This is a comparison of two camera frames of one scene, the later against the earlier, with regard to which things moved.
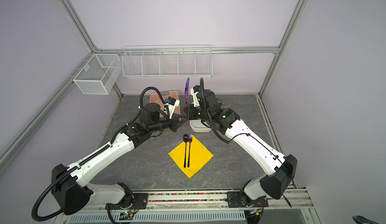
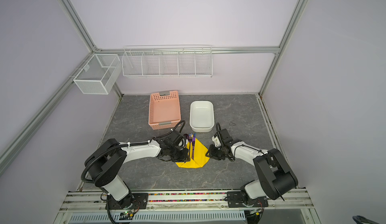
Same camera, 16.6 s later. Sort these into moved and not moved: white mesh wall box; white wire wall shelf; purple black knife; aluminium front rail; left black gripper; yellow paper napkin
Moved: yellow paper napkin; purple black knife; left black gripper
Not moved: white wire wall shelf; white mesh wall box; aluminium front rail
